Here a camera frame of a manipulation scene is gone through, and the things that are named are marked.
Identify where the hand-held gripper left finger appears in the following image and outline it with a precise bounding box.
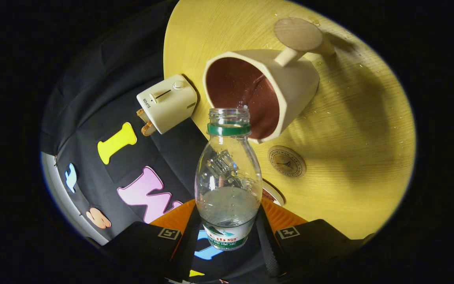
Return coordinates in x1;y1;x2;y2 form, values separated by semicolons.
102;199;203;282

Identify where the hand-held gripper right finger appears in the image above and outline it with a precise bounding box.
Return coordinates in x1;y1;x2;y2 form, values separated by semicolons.
255;197;357;282

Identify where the round wooden coaster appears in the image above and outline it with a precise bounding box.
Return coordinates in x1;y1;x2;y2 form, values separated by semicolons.
268;146;307;178

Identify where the clear plastic juice bottle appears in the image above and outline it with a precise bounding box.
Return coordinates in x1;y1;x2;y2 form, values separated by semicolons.
194;107;263;252

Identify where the beige cup with wooden handle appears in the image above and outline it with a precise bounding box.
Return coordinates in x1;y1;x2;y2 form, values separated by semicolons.
203;17;336;144

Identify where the white round plate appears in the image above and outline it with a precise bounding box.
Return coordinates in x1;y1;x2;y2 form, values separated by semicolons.
262;178;285;206

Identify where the wooden table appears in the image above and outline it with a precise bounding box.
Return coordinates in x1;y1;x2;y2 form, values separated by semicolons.
163;0;417;240

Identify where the white toaster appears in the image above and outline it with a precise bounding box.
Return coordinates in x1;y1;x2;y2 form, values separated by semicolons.
136;74;198;135

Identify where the wire basket holder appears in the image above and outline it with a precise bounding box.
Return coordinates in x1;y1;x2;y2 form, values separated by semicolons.
207;149;252;191

